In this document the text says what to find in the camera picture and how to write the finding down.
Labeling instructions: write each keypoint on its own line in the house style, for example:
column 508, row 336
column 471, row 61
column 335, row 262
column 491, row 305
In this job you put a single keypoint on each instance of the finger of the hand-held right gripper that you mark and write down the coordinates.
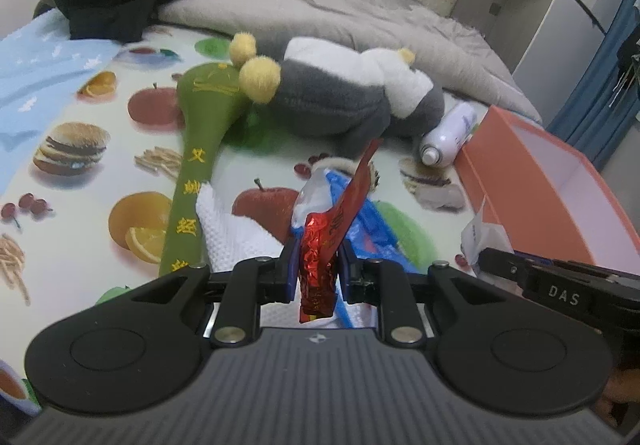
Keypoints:
column 500, row 265

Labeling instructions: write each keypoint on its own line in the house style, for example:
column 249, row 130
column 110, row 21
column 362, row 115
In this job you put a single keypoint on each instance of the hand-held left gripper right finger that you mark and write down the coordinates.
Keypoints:
column 345, row 270

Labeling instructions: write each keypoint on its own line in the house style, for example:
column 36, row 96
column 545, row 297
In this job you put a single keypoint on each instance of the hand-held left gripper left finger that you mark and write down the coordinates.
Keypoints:
column 291, row 270

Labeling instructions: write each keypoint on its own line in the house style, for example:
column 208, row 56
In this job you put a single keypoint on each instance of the red foil packet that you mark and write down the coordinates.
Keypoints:
column 317, row 265

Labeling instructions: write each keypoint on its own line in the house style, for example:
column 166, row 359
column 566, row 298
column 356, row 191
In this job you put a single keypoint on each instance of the blue plastic wrapper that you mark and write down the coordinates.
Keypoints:
column 380, row 230

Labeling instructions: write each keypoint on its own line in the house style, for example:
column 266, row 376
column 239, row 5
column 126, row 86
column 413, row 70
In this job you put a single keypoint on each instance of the orange cardboard box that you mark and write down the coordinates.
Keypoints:
column 525, row 205

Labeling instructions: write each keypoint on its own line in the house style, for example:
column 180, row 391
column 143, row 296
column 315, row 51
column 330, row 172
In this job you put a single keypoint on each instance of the white paper tissue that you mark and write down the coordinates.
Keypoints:
column 235, row 235

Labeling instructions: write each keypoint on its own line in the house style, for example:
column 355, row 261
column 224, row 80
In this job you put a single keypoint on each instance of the person's right hand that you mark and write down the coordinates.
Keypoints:
column 622, row 390

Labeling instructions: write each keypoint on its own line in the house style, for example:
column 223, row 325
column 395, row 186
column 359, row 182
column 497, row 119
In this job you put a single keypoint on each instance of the food printed mat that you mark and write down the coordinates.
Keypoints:
column 240, row 165

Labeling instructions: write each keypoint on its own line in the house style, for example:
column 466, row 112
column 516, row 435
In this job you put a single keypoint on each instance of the white spray bottle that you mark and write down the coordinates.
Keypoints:
column 450, row 130

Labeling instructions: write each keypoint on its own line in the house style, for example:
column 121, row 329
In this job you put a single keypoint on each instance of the green massage hammer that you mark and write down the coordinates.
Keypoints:
column 192, row 160

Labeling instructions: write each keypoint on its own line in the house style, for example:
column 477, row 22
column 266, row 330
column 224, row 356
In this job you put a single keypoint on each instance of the blue curtain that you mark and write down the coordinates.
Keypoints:
column 585, row 115

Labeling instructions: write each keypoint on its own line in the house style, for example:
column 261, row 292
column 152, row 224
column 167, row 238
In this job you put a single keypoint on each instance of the grey penguin plush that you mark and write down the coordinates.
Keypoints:
column 325, row 95

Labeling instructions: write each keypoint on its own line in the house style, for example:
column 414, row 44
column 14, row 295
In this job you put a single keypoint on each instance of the rack of hanging clothes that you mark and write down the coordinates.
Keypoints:
column 629, row 55

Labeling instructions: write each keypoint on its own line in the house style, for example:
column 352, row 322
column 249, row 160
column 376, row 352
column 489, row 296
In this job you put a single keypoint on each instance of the grey duvet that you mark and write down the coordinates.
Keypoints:
column 350, row 10

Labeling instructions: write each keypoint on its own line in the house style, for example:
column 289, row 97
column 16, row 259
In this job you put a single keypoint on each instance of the white wall cabinet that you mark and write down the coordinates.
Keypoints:
column 530, row 25

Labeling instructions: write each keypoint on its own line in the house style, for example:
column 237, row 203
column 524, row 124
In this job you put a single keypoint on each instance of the grey wall socket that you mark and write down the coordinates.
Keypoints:
column 495, row 8

